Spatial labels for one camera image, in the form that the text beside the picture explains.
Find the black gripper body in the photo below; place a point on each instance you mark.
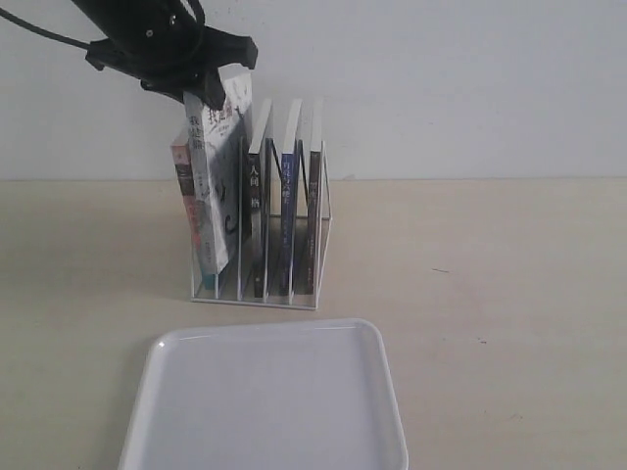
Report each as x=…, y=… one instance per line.
x=157, y=42

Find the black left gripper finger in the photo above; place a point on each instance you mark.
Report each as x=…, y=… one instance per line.
x=207, y=87

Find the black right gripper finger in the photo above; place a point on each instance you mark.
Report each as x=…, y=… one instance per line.
x=221, y=48

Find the grey cat cover book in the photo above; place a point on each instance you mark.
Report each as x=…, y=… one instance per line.
x=215, y=139

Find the blue spine book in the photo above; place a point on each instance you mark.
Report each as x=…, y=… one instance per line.
x=289, y=192

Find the black spine book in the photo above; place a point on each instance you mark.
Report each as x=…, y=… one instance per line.
x=255, y=179

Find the dark brown spine book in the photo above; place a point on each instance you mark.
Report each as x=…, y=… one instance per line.
x=310, y=258

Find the pink and teal book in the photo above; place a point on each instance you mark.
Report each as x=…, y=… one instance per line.
x=188, y=205

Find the white plastic tray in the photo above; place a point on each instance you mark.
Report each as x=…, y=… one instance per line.
x=312, y=394

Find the white wire book rack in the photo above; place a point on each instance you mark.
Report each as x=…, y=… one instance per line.
x=234, y=285

